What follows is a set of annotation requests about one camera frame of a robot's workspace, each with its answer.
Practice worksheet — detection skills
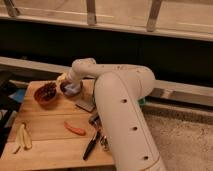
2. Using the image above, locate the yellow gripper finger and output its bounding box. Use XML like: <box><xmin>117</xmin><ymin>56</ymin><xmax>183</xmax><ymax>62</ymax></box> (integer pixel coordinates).
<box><xmin>56</xmin><ymin>73</ymin><xmax>67</xmax><ymax>83</ymax></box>

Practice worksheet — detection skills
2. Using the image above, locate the light blue towel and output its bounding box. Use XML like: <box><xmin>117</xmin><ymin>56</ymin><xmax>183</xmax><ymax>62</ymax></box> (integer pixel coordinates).
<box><xmin>65</xmin><ymin>86</ymin><xmax>80</xmax><ymax>94</ymax></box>

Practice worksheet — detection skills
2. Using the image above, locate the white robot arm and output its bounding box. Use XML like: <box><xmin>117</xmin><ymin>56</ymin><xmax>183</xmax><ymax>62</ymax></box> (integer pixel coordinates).
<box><xmin>65</xmin><ymin>58</ymin><xmax>166</xmax><ymax>171</ymax></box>

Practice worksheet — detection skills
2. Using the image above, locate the green plastic tray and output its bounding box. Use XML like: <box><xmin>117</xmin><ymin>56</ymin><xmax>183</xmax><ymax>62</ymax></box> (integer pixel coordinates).
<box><xmin>138</xmin><ymin>98</ymin><xmax>146</xmax><ymax>106</ymax></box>

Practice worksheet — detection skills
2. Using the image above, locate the purple bowl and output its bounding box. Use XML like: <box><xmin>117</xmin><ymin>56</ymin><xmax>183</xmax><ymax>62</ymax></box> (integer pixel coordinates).
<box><xmin>60</xmin><ymin>80</ymin><xmax>83</xmax><ymax>97</ymax></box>

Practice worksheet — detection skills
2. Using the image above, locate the dark grapes bunch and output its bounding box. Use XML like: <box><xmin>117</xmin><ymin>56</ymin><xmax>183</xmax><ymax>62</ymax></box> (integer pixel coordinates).
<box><xmin>42</xmin><ymin>82</ymin><xmax>56</xmax><ymax>100</ymax></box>

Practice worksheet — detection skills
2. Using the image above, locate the orange bowl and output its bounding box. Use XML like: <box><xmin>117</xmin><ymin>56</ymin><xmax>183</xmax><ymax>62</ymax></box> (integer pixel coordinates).
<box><xmin>34</xmin><ymin>82</ymin><xmax>57</xmax><ymax>106</ymax></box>

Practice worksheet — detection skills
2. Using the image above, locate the blue object beside table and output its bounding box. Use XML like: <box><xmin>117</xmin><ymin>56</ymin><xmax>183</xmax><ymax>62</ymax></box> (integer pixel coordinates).
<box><xmin>11</xmin><ymin>89</ymin><xmax>26</xmax><ymax>103</ymax></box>

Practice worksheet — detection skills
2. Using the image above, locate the wooden table board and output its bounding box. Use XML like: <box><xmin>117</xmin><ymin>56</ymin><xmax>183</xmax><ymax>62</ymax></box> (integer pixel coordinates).
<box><xmin>0</xmin><ymin>80</ymin><xmax>114</xmax><ymax>171</ymax></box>

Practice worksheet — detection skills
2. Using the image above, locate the orange carrot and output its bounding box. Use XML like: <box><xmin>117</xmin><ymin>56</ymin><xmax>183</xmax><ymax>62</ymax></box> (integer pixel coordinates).
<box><xmin>64</xmin><ymin>122</ymin><xmax>86</xmax><ymax>136</ymax></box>

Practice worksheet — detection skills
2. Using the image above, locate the metal spoon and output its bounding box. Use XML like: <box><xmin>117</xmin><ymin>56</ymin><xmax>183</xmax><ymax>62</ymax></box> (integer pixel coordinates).
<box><xmin>100</xmin><ymin>136</ymin><xmax>109</xmax><ymax>151</ymax></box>

